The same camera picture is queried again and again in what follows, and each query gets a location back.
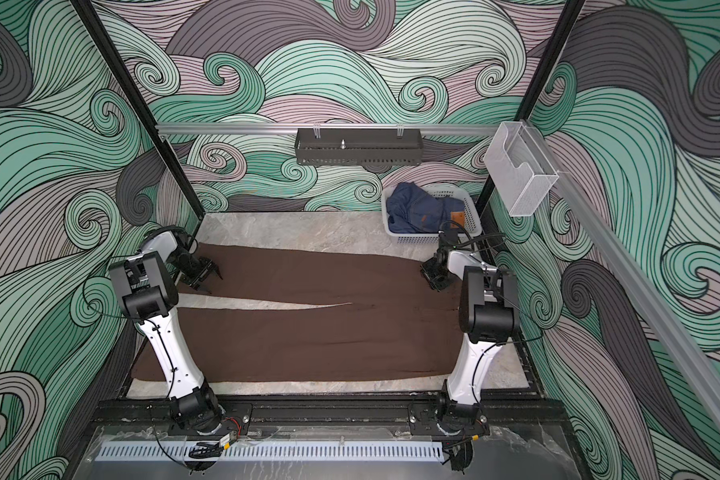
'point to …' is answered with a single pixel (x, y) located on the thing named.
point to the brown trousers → (394, 323)
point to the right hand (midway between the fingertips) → (426, 275)
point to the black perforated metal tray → (359, 147)
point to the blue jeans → (411, 209)
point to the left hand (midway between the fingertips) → (216, 278)
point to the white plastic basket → (471, 216)
